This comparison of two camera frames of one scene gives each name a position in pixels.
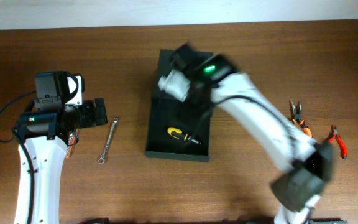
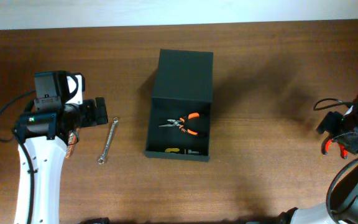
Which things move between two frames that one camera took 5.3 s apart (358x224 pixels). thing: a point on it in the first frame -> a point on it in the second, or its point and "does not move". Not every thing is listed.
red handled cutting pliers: (334, 133) does not move
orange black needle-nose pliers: (296, 112) -> (182, 123)
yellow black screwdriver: (178, 134) -> (177, 150)
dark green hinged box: (177, 130) does not move
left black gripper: (92, 119) does not move
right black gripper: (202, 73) -> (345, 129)
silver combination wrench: (101, 159) does not move
